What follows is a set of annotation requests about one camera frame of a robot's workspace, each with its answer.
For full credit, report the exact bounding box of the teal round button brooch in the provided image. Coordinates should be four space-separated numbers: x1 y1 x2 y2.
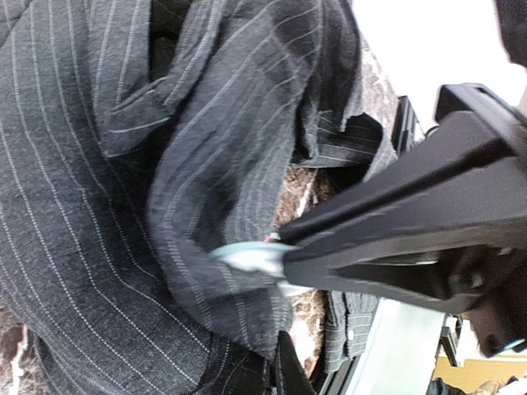
211 241 312 297

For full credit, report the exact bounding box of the black pinstriped garment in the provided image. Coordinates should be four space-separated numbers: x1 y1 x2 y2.
1 1 396 394

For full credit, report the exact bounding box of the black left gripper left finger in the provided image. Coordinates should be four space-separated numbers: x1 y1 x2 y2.
283 245 526 315

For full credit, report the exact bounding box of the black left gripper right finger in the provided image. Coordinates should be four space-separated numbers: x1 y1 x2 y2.
279 84 526 244

